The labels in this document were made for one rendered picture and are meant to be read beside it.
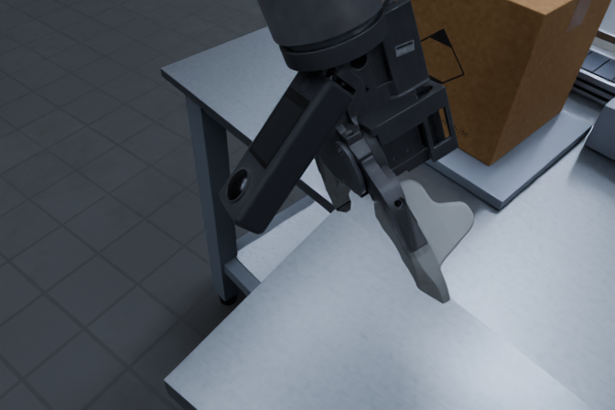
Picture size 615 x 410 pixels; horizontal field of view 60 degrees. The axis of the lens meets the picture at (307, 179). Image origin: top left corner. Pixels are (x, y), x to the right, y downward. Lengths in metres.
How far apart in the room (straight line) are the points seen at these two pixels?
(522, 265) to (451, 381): 0.22
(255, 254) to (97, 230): 0.67
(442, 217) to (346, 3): 0.16
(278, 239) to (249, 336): 0.90
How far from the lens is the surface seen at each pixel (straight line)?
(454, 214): 0.39
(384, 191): 0.35
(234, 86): 1.08
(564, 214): 0.93
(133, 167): 2.19
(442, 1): 0.87
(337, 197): 0.47
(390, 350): 0.69
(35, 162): 2.34
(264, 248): 1.55
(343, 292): 0.73
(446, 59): 0.89
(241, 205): 0.35
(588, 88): 1.20
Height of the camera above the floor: 1.43
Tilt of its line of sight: 44 degrees down
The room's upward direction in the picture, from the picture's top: 3 degrees clockwise
